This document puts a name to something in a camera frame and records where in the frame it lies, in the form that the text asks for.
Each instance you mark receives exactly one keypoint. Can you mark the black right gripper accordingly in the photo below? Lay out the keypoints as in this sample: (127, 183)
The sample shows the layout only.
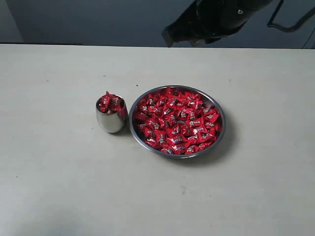
(208, 21)

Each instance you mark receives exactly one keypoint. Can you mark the pile of red wrapped candies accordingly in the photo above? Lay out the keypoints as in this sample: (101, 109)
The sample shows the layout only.
(177, 123)

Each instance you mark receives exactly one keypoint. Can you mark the stainless steel cup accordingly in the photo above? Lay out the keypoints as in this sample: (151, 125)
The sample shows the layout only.
(112, 123)

